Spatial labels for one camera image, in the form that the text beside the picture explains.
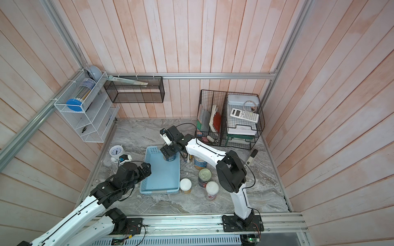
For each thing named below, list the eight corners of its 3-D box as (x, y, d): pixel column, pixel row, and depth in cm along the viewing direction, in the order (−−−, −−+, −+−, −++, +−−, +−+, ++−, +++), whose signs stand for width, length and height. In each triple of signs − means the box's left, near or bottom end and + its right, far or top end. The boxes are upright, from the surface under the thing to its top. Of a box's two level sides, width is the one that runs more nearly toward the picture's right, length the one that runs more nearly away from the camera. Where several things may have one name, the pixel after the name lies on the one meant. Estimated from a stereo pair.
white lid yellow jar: (180, 194, 85) (179, 189, 80) (180, 183, 89) (180, 178, 84) (191, 194, 85) (191, 189, 80) (191, 183, 89) (191, 178, 84)
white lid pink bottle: (205, 201, 83) (206, 194, 74) (204, 189, 87) (206, 181, 78) (216, 201, 83) (219, 194, 74) (215, 189, 87) (218, 181, 78)
